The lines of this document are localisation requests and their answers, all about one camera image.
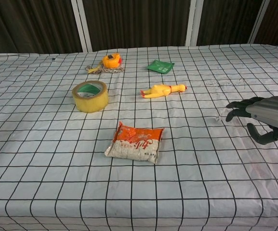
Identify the grey black right robot hand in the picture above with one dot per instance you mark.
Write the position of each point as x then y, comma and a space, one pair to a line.
268, 110

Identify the yellow packing tape roll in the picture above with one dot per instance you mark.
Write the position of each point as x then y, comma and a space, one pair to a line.
90, 102

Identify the yellow rubber chicken toy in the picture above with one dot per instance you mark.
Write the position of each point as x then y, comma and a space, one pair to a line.
160, 90

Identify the green foil sachet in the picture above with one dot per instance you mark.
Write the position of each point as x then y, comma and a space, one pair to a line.
160, 66

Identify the orange white snack packet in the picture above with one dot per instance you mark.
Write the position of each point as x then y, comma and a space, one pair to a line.
136, 144

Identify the dark brown curtain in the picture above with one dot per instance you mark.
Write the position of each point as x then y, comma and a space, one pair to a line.
134, 21

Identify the orange tape measure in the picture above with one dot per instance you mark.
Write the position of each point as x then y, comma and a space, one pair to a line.
111, 62

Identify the white black grid tablecloth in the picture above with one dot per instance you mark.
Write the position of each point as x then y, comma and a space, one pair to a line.
56, 156

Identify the white frame post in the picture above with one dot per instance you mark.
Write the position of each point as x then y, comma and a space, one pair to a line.
258, 21
81, 25
191, 22

